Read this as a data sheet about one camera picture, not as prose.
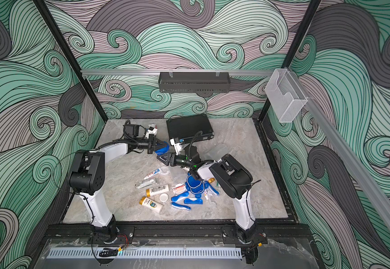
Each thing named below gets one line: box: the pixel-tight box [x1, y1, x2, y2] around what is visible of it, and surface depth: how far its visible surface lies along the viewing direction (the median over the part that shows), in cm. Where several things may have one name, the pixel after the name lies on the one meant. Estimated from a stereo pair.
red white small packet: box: [172, 183, 187, 195], surface depth 89 cm
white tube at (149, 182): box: [136, 178, 156, 189], surface depth 90 cm
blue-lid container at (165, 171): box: [159, 166, 171, 178], surface depth 95 cm
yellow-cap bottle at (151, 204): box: [138, 196, 164, 213], surface depth 82 cm
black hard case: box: [166, 113, 215, 144], surface depth 116 cm
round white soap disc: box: [159, 192, 169, 203], surface depth 85 cm
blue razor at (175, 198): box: [170, 191, 189, 202], surface depth 86 cm
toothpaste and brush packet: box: [203, 180, 221, 201], surface depth 87 cm
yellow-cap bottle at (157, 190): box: [145, 183, 170, 197], surface depth 87 cm
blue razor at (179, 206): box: [170, 201, 192, 211], surface depth 83 cm
